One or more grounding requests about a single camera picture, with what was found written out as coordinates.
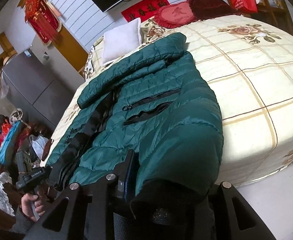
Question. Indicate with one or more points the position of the grey refrigerator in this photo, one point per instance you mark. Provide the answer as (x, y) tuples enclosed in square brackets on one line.
[(35, 89)]

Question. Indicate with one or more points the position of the blue bag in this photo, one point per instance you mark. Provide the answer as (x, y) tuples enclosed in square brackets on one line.
[(7, 148)]

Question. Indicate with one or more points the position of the dark green puffer jacket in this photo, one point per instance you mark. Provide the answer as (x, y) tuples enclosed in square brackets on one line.
[(155, 103)]

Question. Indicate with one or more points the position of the red tasselled wall hanging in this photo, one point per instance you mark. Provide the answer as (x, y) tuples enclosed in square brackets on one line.
[(40, 16)]

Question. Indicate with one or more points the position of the red calligraphy banner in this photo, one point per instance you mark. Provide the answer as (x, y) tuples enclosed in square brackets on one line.
[(144, 9)]

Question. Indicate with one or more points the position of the red heart-shaped cushion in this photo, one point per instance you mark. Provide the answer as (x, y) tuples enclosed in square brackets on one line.
[(174, 15)]

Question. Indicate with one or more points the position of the dark red velvet cushion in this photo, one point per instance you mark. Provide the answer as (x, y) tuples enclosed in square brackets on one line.
[(207, 9)]

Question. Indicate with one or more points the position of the person's left hand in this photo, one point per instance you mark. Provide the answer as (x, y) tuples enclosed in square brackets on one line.
[(34, 205)]

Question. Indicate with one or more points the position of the white square pillow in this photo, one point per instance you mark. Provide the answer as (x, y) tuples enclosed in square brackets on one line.
[(121, 40)]

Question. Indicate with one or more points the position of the red shopping bag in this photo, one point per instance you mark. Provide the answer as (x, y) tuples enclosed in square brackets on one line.
[(245, 6)]

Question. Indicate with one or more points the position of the wooden shelf rack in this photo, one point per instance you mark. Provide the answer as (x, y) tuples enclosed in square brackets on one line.
[(276, 13)]

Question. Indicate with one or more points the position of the white plastic bag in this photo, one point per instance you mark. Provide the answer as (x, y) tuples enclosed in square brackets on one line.
[(38, 144)]

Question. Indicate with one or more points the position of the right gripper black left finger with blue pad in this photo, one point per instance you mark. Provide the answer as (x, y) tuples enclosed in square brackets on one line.
[(87, 212)]

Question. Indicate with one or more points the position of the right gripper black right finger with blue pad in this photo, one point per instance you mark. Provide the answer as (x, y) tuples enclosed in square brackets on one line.
[(231, 216)]

